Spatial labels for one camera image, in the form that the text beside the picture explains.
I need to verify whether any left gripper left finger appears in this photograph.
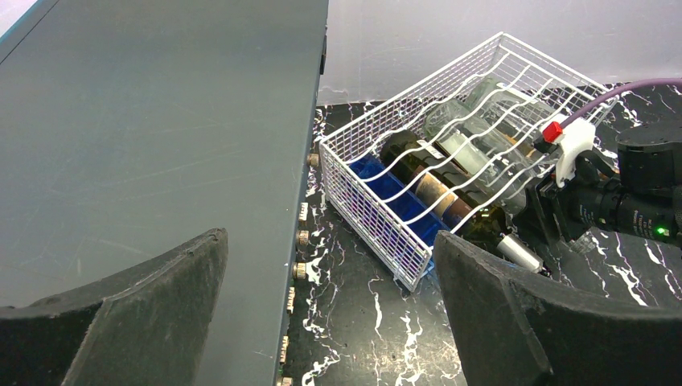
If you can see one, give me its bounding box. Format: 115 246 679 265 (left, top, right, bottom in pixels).
1 228 228 385

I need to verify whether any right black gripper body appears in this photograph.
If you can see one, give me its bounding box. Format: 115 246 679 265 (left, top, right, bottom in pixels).
512 175 574 245

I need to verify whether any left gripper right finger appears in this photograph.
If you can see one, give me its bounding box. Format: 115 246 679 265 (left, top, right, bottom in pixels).
433 231 681 385

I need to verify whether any dark green wine bottle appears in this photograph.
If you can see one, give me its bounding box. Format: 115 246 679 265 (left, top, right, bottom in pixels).
379 129 544 273

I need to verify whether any clear short bottle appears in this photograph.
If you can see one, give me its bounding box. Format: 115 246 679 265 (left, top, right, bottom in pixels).
423 99 535 215

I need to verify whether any blue glass bottle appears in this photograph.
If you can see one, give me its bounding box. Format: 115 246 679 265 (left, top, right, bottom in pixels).
349 154 446 276

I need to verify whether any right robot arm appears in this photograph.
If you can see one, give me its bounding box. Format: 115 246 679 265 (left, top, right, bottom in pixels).
516 121 681 247

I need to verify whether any clear bottle in rack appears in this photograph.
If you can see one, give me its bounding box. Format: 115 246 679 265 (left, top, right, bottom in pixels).
464 76 555 158

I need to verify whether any dark grey flat box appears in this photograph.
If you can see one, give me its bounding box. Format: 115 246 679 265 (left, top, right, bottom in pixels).
1 1 328 385

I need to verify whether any white wire wine rack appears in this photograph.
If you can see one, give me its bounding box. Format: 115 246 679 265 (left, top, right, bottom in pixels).
320 32 613 290

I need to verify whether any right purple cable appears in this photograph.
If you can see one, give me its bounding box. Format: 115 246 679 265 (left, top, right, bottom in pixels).
559 77 682 129

